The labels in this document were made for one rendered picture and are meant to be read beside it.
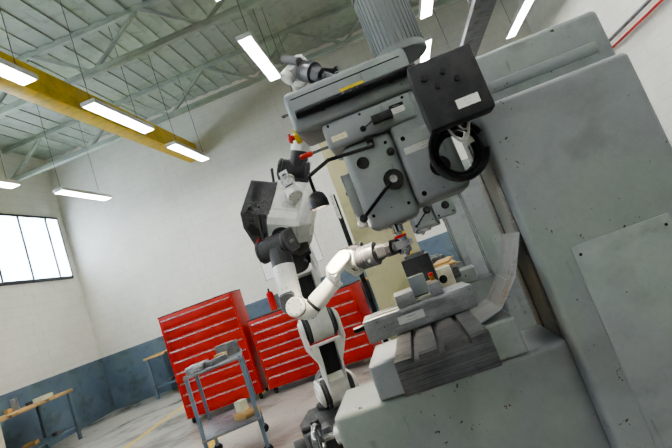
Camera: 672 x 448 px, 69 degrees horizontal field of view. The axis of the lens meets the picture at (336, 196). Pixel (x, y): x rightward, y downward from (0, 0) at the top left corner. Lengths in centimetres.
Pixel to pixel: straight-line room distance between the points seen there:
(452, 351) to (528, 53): 109
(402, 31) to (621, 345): 124
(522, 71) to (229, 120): 1041
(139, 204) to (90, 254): 168
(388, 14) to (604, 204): 97
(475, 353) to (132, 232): 1166
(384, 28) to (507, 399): 133
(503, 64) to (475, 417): 117
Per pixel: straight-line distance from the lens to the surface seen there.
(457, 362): 122
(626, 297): 172
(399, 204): 173
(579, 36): 195
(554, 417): 180
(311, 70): 199
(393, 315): 156
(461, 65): 156
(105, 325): 1301
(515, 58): 187
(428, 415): 175
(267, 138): 1153
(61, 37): 935
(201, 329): 701
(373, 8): 195
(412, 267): 211
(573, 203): 168
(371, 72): 180
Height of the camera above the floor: 123
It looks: 8 degrees up
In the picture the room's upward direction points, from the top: 20 degrees counter-clockwise
